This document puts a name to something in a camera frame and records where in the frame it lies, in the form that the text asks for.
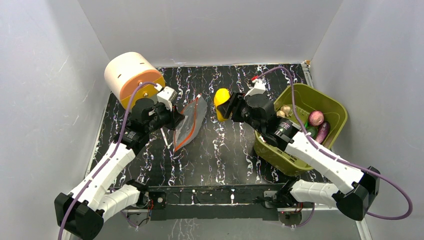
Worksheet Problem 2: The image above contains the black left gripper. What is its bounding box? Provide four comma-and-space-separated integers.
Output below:
146, 101, 186, 134

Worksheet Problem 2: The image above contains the yellow toy lemon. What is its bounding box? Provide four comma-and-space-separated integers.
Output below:
213, 88, 231, 122

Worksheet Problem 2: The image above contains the clear orange zip top bag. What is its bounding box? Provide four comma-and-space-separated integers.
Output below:
173, 94, 208, 152

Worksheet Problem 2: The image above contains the beige toy garlic bulb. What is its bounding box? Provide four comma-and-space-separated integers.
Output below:
280, 105, 293, 116

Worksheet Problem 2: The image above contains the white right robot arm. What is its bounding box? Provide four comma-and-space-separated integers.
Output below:
213, 88, 380, 221

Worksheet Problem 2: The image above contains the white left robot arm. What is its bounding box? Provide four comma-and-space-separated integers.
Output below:
54, 98, 184, 240

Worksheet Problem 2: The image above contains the green white pen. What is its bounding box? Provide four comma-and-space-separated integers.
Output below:
160, 128, 169, 148

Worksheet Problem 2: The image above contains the white orange cylindrical drum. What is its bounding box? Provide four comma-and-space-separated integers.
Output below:
104, 52, 166, 109

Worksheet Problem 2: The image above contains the pink toy onion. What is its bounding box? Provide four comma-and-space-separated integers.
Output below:
308, 110, 325, 127

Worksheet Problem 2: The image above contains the dark green toy avocado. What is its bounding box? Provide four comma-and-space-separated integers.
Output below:
306, 126, 319, 139

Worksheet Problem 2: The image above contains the olive green plastic basket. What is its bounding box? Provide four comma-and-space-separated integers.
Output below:
253, 83, 348, 177

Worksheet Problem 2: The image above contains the purple toy eggplant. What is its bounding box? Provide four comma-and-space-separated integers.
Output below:
315, 121, 331, 144

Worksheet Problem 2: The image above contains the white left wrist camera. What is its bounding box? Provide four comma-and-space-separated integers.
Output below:
156, 86, 177, 111

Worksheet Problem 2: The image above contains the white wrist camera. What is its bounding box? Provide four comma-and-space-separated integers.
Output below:
244, 78, 267, 99
156, 86, 177, 111

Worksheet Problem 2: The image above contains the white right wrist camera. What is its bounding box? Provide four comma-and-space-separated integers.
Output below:
244, 78, 267, 99

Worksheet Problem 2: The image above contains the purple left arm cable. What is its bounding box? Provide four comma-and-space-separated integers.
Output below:
57, 81, 160, 240

